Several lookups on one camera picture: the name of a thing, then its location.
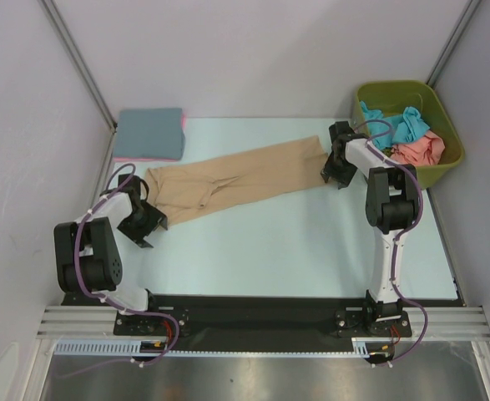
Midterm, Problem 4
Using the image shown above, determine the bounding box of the left white cable duct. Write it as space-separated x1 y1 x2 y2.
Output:
54 338 169 357

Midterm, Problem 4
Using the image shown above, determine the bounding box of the aluminium extrusion rail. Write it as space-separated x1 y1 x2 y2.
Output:
37 306 490 342

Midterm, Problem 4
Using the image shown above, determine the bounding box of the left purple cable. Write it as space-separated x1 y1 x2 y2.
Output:
56 162 181 379

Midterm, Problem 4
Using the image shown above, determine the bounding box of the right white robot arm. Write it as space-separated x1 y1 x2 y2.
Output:
321 121 423 337

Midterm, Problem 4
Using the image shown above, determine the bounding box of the teal crumpled t-shirt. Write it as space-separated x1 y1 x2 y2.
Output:
360 101 430 150

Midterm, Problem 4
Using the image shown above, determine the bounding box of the salmon pink crumpled t-shirt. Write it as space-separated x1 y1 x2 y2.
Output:
390 130 445 166

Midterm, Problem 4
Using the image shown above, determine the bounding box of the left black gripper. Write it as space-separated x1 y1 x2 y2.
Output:
116 200 167 248

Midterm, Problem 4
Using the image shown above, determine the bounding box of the olive green plastic bin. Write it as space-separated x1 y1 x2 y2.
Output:
352 80 464 189

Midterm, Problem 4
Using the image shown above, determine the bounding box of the beige t-shirt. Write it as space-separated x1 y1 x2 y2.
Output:
144 136 328 226

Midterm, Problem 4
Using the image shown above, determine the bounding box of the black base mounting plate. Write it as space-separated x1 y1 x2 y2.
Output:
60 293 465 353

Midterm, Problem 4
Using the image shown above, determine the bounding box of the folded pink t-shirt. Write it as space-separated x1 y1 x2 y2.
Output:
113 114 187 164

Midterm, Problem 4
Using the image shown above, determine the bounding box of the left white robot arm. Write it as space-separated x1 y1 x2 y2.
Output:
53 174 168 334

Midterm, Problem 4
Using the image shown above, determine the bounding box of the right white cable duct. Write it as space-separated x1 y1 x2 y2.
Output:
351 338 396 358

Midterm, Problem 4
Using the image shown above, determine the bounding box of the dark green patterned garment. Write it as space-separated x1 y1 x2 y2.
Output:
382 145 395 159

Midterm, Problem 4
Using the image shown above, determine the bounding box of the aluminium corner post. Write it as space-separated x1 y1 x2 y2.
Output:
39 0 119 133
426 0 482 88

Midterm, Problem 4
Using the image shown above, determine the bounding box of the right aluminium corner post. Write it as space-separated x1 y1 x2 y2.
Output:
426 0 482 88

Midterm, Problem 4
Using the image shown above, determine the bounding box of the white cable duct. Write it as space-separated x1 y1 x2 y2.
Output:
54 338 169 357
351 338 396 358

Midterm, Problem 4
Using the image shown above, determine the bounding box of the folded grey-blue t-shirt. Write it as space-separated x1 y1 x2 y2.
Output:
114 107 187 162

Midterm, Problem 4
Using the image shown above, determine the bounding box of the left aluminium corner post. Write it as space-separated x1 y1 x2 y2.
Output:
39 0 119 133

